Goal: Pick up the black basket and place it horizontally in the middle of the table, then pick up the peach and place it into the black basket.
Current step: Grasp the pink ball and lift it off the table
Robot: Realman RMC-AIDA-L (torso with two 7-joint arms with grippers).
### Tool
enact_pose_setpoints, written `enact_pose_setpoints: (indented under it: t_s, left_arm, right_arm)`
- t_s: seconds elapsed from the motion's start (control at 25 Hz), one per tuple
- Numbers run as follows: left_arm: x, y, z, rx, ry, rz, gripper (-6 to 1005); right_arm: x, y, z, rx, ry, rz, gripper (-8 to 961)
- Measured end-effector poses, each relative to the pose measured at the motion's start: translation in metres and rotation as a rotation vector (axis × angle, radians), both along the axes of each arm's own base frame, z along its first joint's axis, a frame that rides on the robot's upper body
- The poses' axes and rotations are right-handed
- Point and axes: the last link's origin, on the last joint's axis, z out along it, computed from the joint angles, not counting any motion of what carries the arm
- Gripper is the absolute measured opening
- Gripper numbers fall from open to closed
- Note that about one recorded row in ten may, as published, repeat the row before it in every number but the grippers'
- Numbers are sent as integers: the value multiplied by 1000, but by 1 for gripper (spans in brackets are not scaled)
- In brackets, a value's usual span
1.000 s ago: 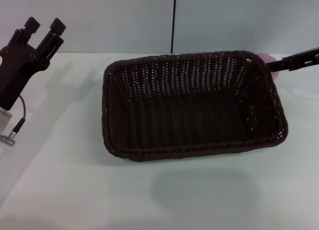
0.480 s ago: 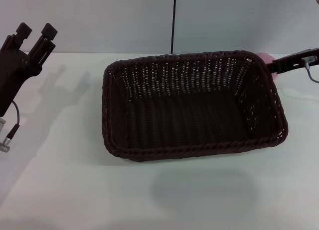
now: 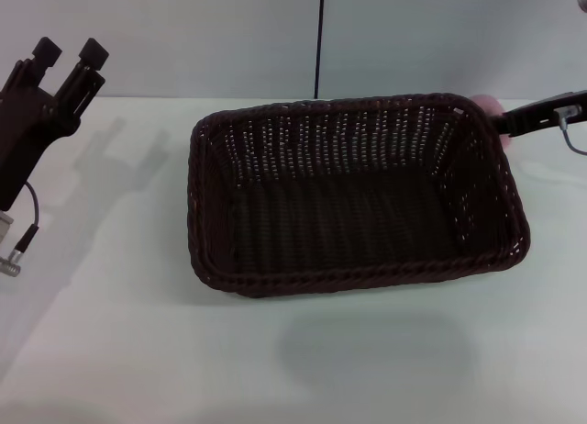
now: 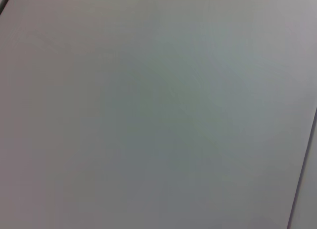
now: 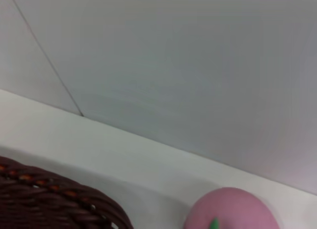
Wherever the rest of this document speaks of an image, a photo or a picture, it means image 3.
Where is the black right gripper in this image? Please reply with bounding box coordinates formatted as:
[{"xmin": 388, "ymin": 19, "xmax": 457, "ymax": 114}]
[{"xmin": 488, "ymin": 89, "xmax": 587, "ymax": 139}]

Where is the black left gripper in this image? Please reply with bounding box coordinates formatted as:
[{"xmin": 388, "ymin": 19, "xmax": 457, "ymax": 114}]
[{"xmin": 0, "ymin": 36, "xmax": 111, "ymax": 212}]

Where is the dark brown woven basket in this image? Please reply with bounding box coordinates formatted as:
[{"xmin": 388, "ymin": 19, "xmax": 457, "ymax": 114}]
[{"xmin": 185, "ymin": 92, "xmax": 532, "ymax": 300}]

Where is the pink peach toy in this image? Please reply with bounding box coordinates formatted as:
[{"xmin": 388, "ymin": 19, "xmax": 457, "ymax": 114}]
[{"xmin": 471, "ymin": 93, "xmax": 515, "ymax": 152}]

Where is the grey right gripper cable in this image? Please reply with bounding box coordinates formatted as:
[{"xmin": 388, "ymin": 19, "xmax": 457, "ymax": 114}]
[{"xmin": 555, "ymin": 105, "xmax": 587, "ymax": 158}]

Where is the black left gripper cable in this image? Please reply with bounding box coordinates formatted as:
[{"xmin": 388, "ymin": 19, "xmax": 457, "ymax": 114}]
[{"xmin": 0, "ymin": 180, "xmax": 41, "ymax": 278}]

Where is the black vertical wall strip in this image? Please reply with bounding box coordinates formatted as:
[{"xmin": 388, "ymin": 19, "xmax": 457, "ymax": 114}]
[{"xmin": 314, "ymin": 0, "xmax": 327, "ymax": 100}]

